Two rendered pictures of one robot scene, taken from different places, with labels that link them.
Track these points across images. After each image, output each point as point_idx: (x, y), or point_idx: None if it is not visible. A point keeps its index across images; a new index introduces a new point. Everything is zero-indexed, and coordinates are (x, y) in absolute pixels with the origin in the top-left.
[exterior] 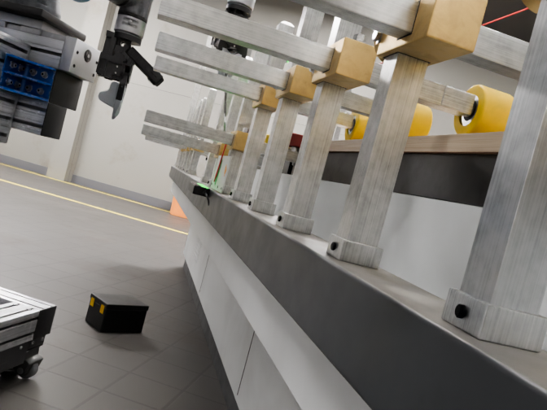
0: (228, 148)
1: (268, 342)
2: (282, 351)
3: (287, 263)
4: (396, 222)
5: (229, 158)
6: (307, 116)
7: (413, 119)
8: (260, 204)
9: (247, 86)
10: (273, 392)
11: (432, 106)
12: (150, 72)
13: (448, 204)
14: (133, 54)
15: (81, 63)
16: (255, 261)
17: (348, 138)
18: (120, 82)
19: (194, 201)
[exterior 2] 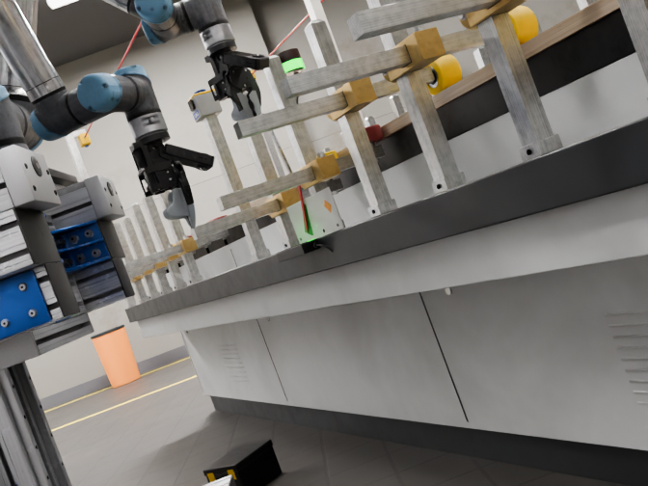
0: (309, 186)
1: (594, 255)
2: (629, 239)
3: (608, 154)
4: (582, 109)
5: (324, 191)
6: (391, 94)
7: (521, 22)
8: (451, 179)
9: (330, 99)
10: (529, 367)
11: None
12: (200, 157)
13: None
14: (172, 150)
15: (112, 200)
16: (534, 201)
17: (438, 91)
18: (182, 184)
19: (274, 280)
